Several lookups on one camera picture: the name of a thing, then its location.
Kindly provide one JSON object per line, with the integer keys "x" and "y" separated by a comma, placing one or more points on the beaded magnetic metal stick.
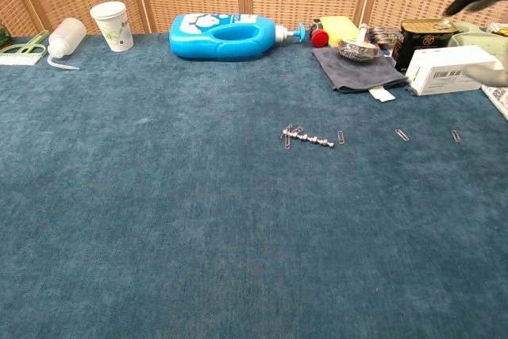
{"x": 313, "y": 140}

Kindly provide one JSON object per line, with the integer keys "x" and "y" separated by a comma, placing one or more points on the green hand brush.
{"x": 21, "y": 57}

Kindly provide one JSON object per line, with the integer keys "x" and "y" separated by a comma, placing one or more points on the gold snack packet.
{"x": 501, "y": 30}

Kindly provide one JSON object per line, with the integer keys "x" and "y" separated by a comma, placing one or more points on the black gold meat tin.
{"x": 420, "y": 41}

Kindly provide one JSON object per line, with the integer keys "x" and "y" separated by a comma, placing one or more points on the white carton box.
{"x": 440, "y": 63}

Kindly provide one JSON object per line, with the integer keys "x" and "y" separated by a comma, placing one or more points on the binder clip pack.
{"x": 383, "y": 35}

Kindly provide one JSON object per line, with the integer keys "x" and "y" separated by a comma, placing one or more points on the long pastel smiley box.
{"x": 498, "y": 97}

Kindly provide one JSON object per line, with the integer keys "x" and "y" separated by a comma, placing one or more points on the yellow sponge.
{"x": 337, "y": 29}

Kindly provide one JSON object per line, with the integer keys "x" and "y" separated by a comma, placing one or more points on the grey cleaning cloth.
{"x": 353, "y": 75}

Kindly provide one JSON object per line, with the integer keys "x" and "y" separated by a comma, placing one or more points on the small red capped item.
{"x": 319, "y": 37}

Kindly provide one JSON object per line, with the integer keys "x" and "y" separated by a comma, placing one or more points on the blue detergent pump bottle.
{"x": 198, "y": 45}

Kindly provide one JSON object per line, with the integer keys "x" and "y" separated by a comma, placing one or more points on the blue table carpet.
{"x": 254, "y": 216}

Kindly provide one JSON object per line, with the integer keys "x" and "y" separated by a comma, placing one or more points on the white paper cup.
{"x": 115, "y": 25}

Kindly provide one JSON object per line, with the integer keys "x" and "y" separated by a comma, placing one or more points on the white squeeze wash bottle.
{"x": 67, "y": 35}

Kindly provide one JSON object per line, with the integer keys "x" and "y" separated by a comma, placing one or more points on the green tea bottle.
{"x": 4, "y": 37}

